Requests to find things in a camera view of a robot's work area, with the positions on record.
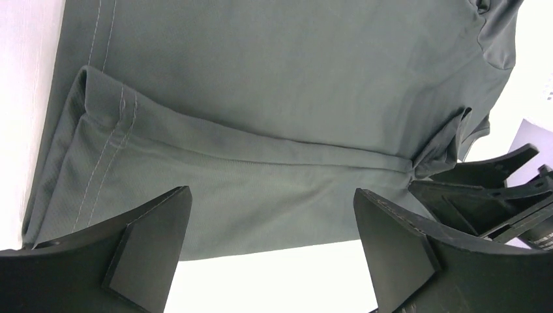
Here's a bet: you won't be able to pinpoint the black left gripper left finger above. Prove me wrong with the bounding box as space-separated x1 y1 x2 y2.
1 186 192 312

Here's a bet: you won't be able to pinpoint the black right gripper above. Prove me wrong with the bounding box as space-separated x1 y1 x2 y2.
409 143 552 251

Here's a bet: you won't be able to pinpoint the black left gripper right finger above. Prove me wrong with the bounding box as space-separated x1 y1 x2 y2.
353 188 552 313

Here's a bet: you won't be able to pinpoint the dark grey t-shirt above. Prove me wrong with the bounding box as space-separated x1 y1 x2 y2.
22 1 521 260

